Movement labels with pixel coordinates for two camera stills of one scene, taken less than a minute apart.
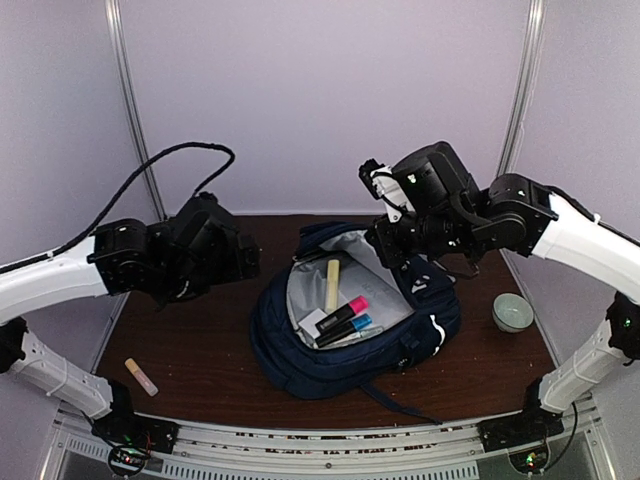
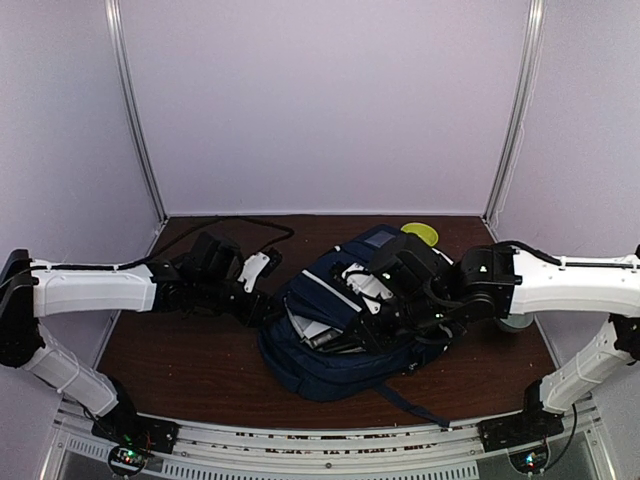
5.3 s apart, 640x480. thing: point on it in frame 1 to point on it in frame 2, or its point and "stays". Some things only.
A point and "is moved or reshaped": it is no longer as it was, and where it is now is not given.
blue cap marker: [344, 330] to [351, 350]
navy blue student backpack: [337, 319] is moved or reshaped
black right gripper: [391, 252] to [373, 339]
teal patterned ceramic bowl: [511, 312] stays
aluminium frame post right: [520, 107] stays
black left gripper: [250, 253] to [253, 315]
